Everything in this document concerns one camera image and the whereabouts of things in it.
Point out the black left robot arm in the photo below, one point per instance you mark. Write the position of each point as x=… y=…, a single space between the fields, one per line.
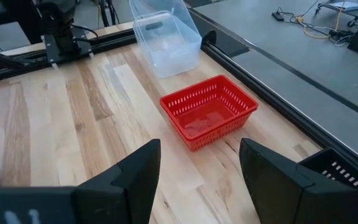
x=57 y=18

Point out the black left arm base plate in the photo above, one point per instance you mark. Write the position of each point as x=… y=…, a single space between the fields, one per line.
x=53 y=53

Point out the black power adapter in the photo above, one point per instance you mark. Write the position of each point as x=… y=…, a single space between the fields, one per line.
x=278 y=16

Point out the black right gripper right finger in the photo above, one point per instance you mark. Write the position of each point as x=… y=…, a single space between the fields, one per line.
x=272 y=193

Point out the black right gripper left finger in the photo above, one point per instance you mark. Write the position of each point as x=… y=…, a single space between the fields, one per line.
x=129 y=193

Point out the black slotted plastic basket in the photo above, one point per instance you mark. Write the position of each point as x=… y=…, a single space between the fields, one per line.
x=319 y=158

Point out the red slotted plastic basket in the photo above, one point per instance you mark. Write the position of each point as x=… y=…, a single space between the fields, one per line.
x=216 y=141
x=189 y=140
x=204 y=119

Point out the grey wheeled cart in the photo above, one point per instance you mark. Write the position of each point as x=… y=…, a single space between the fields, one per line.
x=346 y=4

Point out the clear plastic storage bin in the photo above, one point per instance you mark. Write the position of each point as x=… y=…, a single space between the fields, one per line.
x=172 y=59
x=179 y=12

